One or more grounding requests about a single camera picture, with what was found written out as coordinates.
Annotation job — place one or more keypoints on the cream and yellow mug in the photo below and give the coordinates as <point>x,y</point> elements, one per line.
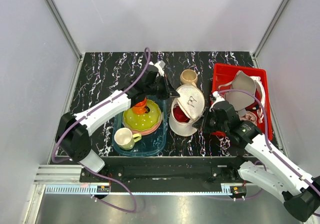
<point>125,139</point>

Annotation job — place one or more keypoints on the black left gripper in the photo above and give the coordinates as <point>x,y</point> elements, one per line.
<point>169,91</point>

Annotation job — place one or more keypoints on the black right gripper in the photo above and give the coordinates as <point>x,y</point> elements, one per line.
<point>202,123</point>

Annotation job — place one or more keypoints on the green polka dot bowl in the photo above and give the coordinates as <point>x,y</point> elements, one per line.
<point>154,108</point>

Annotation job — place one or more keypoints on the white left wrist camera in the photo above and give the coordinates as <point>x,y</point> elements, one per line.
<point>160,66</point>

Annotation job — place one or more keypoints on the orange mug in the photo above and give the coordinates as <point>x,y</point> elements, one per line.
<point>141,107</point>

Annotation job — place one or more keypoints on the pink plate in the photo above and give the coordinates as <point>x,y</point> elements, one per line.
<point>152,130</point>

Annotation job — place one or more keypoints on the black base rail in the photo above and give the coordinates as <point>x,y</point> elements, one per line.
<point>172,174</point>

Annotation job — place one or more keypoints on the beige ceramic mug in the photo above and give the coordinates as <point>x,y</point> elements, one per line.
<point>189,76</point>

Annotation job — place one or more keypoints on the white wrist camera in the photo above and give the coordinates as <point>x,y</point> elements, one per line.
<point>160,66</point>
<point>215,98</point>

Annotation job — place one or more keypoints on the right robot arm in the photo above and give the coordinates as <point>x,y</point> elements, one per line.
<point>296,189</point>

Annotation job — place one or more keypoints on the red plastic bin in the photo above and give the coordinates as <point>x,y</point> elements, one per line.
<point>224,73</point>

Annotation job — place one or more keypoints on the pink bra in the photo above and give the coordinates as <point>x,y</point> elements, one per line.
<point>249,116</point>

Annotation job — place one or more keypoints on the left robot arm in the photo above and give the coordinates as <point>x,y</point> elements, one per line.
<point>74,130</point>

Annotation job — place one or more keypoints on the grey bra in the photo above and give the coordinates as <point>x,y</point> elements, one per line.
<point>240,100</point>

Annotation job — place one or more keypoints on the white lace bra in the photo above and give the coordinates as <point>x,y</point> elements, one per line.
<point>260,89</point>

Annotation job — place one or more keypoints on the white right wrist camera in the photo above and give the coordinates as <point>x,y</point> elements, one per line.
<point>215,98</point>

